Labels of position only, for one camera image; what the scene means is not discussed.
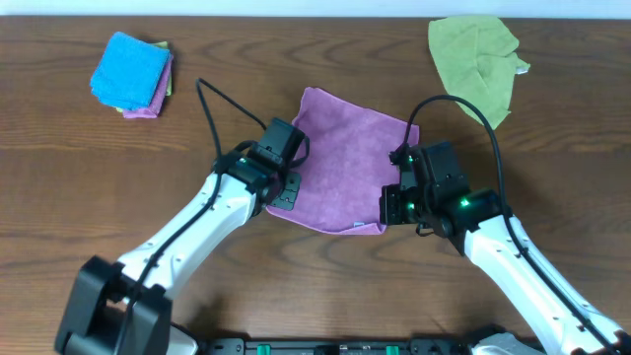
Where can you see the folded blue cloth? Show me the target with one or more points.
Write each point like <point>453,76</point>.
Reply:
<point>129,72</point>

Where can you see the folded green cloth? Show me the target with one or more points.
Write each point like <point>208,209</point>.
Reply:
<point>168,86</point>

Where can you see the loose green cloth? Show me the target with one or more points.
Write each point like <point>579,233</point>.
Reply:
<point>476,58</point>

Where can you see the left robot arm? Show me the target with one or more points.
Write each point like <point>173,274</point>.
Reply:
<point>126,307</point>

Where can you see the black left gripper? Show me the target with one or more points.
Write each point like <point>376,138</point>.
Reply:
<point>291,196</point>

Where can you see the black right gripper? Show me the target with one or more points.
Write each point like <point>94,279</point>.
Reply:
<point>389,215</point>

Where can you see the large purple cloth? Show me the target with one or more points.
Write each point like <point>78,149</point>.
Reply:
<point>346,167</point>

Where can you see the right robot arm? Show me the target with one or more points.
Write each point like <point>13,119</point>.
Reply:
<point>486,232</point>

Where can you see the folded purple cloth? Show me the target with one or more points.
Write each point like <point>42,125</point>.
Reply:
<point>157,100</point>

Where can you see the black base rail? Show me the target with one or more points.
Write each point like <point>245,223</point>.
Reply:
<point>413,346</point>

